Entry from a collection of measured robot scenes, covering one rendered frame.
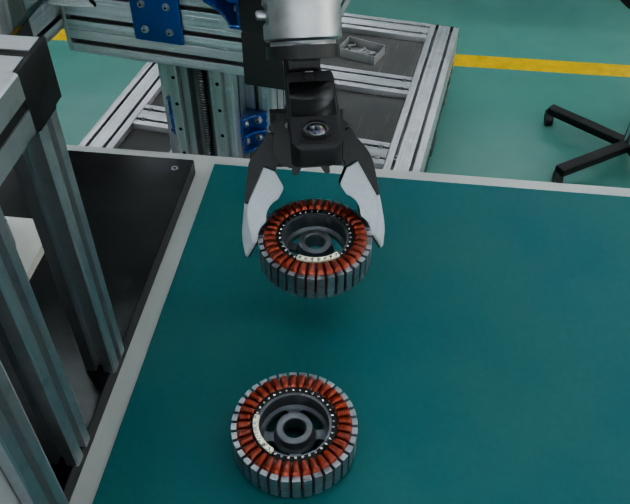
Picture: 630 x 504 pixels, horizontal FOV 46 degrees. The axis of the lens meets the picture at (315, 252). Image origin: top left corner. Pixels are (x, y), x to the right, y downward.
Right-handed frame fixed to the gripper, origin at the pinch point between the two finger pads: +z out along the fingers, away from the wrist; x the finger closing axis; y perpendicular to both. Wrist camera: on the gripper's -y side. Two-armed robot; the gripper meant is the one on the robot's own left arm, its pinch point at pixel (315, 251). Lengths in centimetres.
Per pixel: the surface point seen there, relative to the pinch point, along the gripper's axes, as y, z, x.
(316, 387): -9.4, 10.3, 1.2
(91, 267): -8.9, -2.4, 19.9
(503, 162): 142, 14, -67
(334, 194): 19.6, -2.1, -4.3
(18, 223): 13.5, -2.2, 32.5
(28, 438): -24.5, 5.2, 22.0
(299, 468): -16.2, 14.3, 3.4
